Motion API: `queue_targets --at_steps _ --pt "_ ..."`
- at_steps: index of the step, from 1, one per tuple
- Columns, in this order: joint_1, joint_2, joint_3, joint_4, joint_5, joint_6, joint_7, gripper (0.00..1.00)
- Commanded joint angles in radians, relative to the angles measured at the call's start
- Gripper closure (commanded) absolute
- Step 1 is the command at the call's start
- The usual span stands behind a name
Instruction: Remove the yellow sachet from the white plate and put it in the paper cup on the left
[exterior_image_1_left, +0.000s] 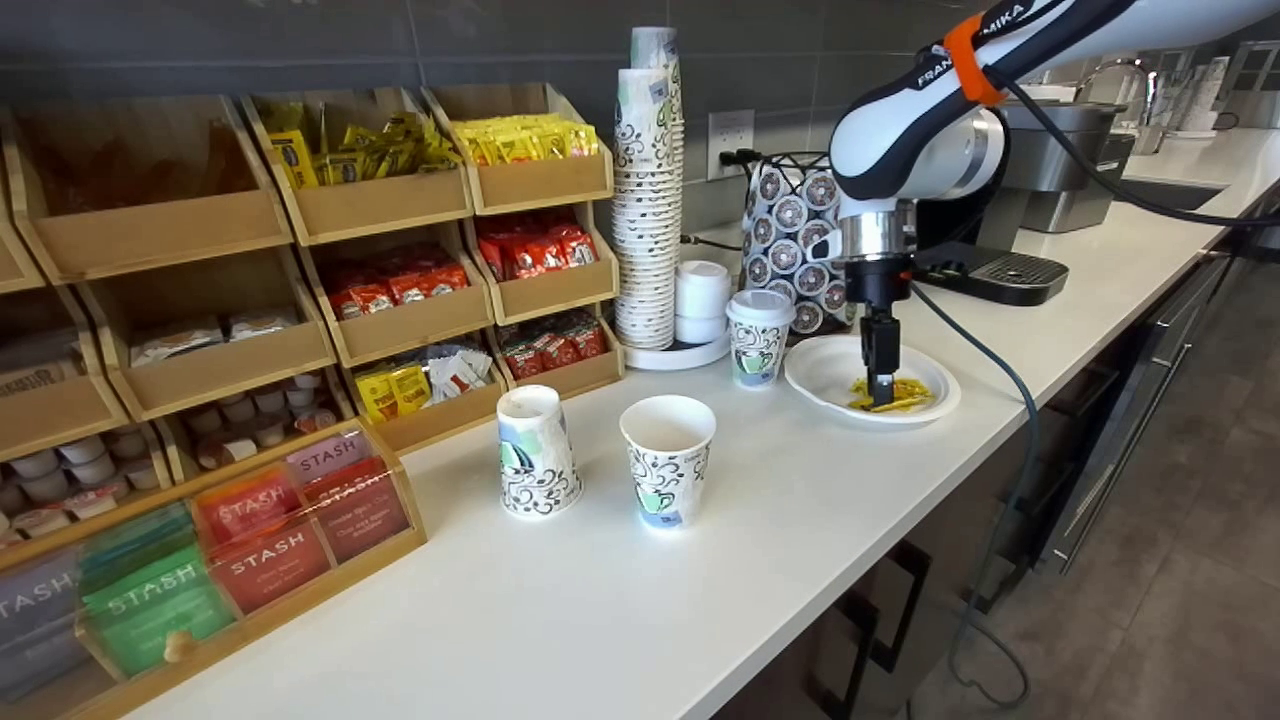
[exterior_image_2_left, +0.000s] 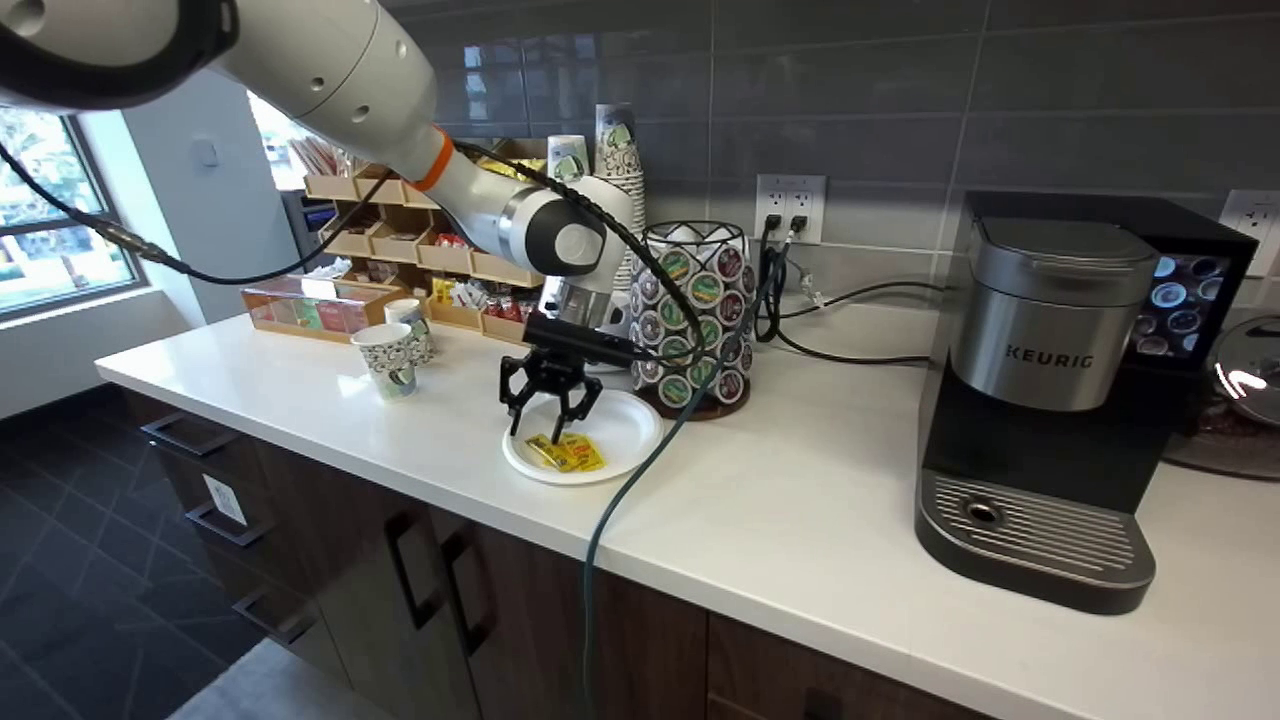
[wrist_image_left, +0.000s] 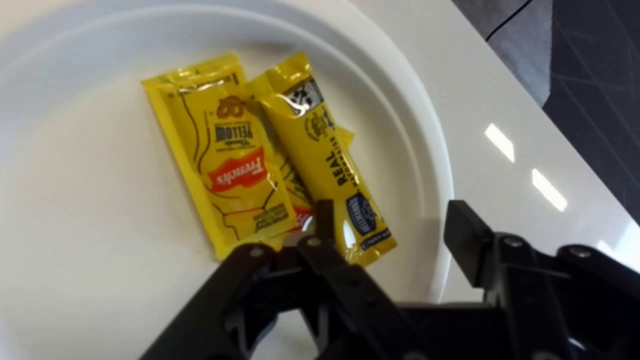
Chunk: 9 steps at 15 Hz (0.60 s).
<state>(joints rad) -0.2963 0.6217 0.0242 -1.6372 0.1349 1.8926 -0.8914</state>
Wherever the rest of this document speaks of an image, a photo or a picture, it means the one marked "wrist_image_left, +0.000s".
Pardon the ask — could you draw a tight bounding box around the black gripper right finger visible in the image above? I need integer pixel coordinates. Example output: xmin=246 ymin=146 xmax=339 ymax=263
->
xmin=442 ymin=199 xmax=640 ymax=360

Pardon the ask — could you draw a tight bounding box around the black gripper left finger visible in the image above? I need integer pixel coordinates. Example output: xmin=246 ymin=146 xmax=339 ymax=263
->
xmin=137 ymin=199 xmax=437 ymax=360

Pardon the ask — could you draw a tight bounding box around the narrow yellow sachet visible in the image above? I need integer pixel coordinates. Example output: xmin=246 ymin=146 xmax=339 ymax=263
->
xmin=255 ymin=50 xmax=400 ymax=268

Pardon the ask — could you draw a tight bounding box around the yellow mustard sachet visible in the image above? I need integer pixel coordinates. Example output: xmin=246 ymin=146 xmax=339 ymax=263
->
xmin=140 ymin=53 xmax=301 ymax=263
xmin=238 ymin=79 xmax=356 ymax=236

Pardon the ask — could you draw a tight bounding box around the white paper plate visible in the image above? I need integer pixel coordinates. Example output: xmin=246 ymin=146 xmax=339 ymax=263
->
xmin=0 ymin=0 xmax=457 ymax=360

